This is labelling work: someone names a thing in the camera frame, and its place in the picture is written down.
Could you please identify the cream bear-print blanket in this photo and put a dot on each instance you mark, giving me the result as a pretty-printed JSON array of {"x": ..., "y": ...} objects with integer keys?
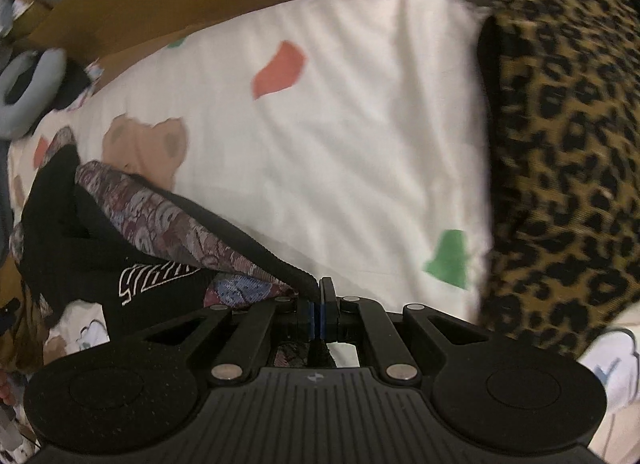
[{"x": 350, "y": 118}]

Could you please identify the leopard print garment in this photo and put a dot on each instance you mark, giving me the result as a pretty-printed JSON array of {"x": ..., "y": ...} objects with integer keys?
[{"x": 565, "y": 143}]

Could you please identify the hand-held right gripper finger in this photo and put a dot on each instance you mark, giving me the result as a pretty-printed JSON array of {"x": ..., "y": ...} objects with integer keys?
[
  {"x": 312, "y": 324},
  {"x": 323, "y": 324}
]

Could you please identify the grey neck pillow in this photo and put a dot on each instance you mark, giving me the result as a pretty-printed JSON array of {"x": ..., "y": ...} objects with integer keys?
[{"x": 35, "y": 93}]

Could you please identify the black bear-print hoodie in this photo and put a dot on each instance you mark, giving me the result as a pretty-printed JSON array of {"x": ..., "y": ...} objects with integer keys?
[{"x": 75, "y": 254}]

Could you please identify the small black cloth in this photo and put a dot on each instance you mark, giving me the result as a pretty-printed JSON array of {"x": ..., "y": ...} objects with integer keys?
[{"x": 75, "y": 86}]

